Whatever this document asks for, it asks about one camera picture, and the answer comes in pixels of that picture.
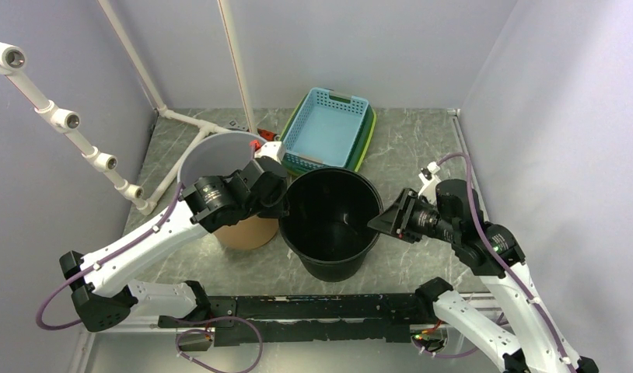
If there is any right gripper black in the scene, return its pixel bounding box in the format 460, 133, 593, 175
366, 186, 456, 242

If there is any grey plastic bucket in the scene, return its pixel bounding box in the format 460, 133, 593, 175
177, 131, 267, 187

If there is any black plastic bucket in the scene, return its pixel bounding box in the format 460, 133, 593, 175
279, 167, 383, 282

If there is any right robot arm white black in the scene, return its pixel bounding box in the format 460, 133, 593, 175
368, 180, 599, 372

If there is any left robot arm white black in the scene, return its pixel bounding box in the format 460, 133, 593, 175
60, 159, 288, 332

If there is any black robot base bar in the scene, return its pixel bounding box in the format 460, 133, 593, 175
158, 277, 453, 347

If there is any small red clip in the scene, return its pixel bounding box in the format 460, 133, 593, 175
257, 128, 281, 141

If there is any orange plastic bucket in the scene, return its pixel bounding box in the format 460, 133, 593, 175
213, 216, 279, 250

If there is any light blue plastic basket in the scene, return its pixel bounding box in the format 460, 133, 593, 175
282, 87, 372, 173

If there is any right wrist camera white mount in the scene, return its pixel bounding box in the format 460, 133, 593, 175
418, 162, 441, 204

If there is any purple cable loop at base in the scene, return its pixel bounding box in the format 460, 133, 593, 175
174, 315, 264, 373

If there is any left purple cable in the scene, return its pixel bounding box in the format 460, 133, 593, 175
35, 183, 186, 332

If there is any aluminium rail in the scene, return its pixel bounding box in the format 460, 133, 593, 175
89, 293, 508, 333

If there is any white pvc pipe frame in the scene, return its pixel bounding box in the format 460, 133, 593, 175
0, 1, 233, 215

